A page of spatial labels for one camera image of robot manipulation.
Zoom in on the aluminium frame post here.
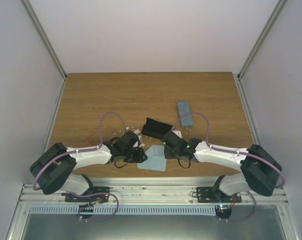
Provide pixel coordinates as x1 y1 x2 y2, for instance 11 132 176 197
236 0 288 82
20 0 68 80

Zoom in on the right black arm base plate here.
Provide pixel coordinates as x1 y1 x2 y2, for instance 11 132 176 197
191 187 242 204

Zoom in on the aluminium mounting rail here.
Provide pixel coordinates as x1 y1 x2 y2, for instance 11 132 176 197
18 177 289 205

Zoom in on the open black glasses case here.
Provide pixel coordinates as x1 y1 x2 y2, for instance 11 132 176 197
141 118 173 140

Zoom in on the grey slotted cable duct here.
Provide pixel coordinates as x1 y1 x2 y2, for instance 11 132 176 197
29 204 216 216

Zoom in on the right aluminium frame post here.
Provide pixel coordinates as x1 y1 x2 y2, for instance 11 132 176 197
236 0 288 82

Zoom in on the green glasses case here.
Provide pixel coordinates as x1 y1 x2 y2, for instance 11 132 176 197
177 101 194 129

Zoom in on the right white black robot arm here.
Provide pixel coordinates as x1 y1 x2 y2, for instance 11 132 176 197
161 131 282 203

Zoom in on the left aluminium frame post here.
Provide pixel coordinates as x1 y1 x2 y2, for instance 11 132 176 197
20 0 68 80

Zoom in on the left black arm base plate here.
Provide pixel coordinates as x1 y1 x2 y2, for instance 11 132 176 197
61 186 110 204

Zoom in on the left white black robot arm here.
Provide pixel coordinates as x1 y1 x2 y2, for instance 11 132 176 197
29 131 148 202

